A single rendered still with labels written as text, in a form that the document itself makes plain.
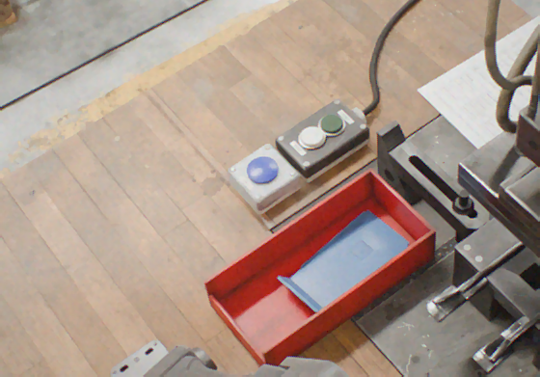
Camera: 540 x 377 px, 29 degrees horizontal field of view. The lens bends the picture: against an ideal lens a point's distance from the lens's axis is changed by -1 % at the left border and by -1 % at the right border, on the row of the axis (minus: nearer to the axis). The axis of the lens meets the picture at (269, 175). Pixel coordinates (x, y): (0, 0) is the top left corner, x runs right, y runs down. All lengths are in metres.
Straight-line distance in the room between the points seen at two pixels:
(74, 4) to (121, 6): 0.13
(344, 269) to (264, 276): 0.10
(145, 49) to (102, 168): 1.40
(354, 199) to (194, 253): 0.21
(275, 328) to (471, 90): 0.44
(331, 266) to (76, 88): 1.58
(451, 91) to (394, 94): 0.08
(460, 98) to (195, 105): 0.36
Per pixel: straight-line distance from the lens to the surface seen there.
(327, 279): 1.26
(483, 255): 1.19
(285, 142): 1.35
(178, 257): 1.31
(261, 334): 1.24
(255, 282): 1.27
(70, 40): 2.87
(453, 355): 1.22
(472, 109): 1.42
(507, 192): 1.00
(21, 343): 1.30
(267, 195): 1.31
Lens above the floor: 2.00
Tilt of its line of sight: 54 degrees down
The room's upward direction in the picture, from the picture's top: 10 degrees counter-clockwise
